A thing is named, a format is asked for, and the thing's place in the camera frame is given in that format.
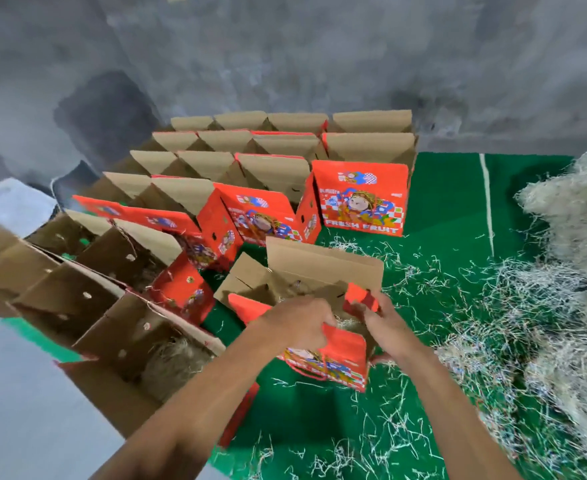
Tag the handful of shredded straw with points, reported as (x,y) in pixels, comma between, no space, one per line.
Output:
(173,370)

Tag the person's right hand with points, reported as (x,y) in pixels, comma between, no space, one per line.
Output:
(394,337)

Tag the group of red fruit boxes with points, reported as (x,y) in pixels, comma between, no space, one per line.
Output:
(273,175)

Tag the person's left forearm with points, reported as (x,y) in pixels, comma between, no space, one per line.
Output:
(183,415)

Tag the person's right forearm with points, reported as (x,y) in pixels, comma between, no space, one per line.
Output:
(454,415)

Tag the grey plastic chair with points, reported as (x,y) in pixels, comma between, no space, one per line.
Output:
(73,185)

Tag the pile of shredded paper filler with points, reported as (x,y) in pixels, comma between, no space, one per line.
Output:
(574,295)

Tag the person's left hand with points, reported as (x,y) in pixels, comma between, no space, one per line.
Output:
(295,325)

